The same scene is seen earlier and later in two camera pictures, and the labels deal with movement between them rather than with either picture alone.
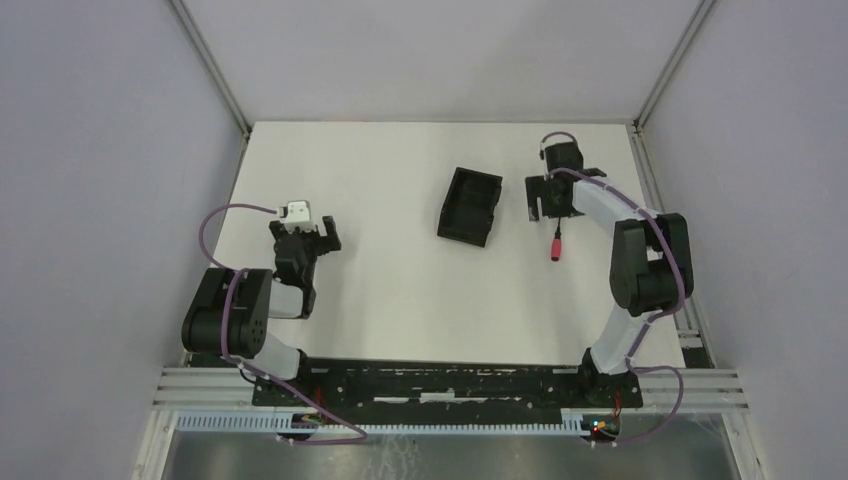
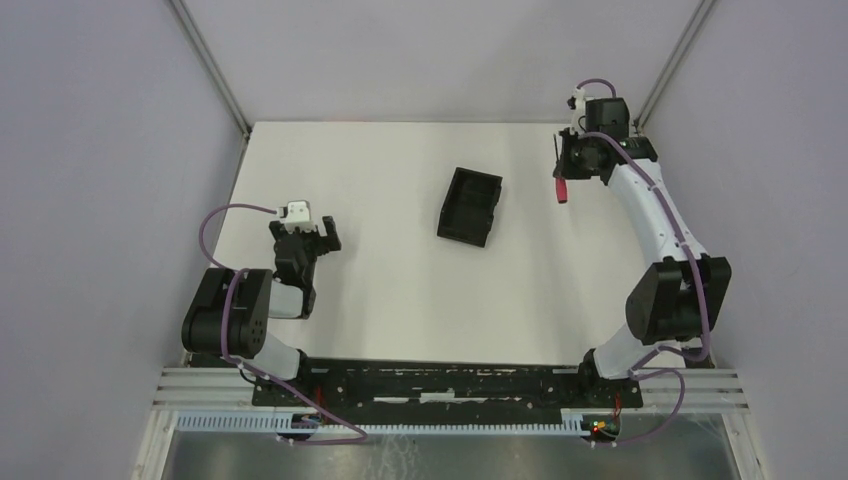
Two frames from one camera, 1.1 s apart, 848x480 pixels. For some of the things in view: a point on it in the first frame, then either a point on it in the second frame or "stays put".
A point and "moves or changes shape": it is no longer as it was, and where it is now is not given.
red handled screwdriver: x=556 y=244 moves or changes shape
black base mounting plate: x=447 y=389 stays put
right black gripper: x=538 y=187 -> x=565 y=168
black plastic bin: x=470 y=206 stays put
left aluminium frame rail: x=217 y=75 stays put
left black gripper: x=329 y=243 stays put
